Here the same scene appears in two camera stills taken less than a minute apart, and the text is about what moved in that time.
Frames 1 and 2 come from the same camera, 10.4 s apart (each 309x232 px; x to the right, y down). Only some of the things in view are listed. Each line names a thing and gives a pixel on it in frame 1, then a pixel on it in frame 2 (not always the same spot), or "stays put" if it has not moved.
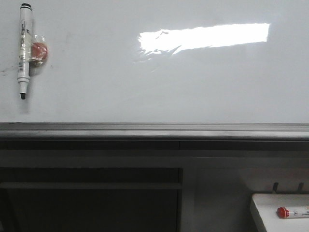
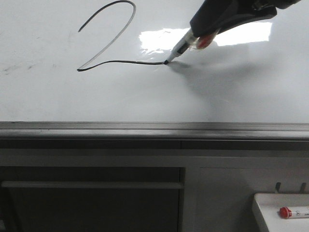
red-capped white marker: (283, 213) stays put
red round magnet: (39, 50) to (204, 41)
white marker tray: (265, 207) stays put
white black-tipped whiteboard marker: (24, 48) to (188, 40)
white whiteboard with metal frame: (158, 70) stays put
